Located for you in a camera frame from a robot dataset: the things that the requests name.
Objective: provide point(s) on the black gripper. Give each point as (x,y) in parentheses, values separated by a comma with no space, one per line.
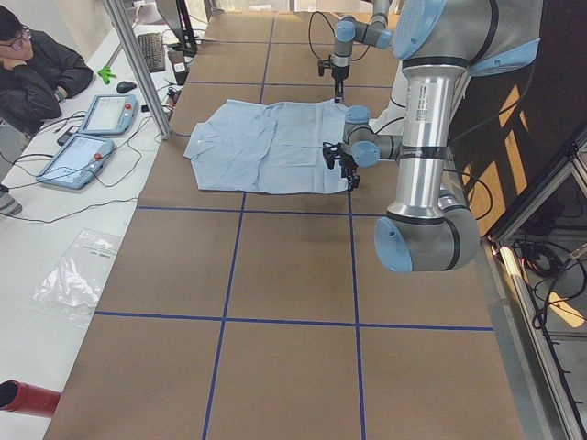
(347,163)
(338,76)

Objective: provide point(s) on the light blue button shirt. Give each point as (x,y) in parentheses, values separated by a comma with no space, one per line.
(275,149)

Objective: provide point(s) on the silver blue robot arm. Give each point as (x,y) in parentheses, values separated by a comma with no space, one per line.
(426,228)
(349,31)

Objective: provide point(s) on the black keyboard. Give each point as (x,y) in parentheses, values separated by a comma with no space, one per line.
(152,49)

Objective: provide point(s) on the black computer mouse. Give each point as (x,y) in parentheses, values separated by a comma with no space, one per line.
(125,87)

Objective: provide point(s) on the upper blue teach pendant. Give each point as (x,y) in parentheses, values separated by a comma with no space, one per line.
(109,115)

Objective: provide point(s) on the blue teach pendant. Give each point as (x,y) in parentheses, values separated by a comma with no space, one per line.
(109,115)
(77,162)

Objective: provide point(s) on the green plastic tool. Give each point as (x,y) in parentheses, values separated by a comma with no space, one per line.
(106,75)

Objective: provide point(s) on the small black phone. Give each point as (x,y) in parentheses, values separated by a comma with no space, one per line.
(62,139)

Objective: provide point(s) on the lower blue teach pendant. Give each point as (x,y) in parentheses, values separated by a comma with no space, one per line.
(77,162)

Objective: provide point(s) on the seated person in black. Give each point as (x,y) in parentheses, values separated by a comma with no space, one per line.
(37,74)

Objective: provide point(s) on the clear plastic bag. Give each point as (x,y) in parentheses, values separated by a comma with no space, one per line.
(73,287)

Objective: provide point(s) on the red cylinder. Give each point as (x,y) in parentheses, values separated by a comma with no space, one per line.
(23,398)

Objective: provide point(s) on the white pedestal column base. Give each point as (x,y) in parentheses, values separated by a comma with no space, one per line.
(391,119)

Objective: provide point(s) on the aluminium frame post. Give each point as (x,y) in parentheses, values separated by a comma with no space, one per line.
(129,44)

